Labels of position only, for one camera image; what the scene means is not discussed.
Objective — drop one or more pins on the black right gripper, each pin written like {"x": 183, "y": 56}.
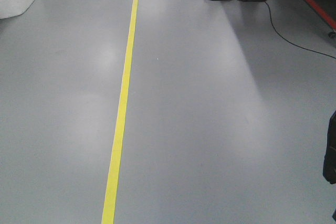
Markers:
{"x": 329, "y": 158}

